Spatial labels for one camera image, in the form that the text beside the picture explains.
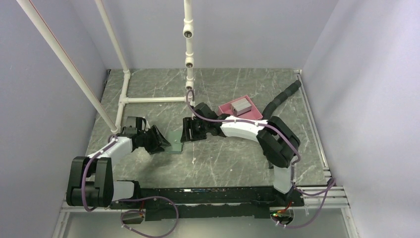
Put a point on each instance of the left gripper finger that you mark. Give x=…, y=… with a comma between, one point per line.
x=156, y=138
x=153, y=149

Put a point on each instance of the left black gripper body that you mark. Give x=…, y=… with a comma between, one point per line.
x=148, y=139

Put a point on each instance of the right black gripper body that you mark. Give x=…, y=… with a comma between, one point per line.
x=202, y=127

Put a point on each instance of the green card holder wallet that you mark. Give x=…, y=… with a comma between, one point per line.
x=173, y=137

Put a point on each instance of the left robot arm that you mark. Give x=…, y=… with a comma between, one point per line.
x=91, y=184

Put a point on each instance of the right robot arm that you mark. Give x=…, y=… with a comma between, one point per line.
x=278, y=142

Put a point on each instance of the grey card stack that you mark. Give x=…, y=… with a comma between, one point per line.
x=240, y=107

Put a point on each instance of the pink plastic tray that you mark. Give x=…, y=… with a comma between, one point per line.
x=253, y=114

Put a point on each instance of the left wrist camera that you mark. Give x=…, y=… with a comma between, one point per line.
x=134, y=126

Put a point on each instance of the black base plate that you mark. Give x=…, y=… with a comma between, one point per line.
x=210, y=202

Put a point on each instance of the white pvc pipe frame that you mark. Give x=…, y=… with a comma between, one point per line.
x=114, y=125

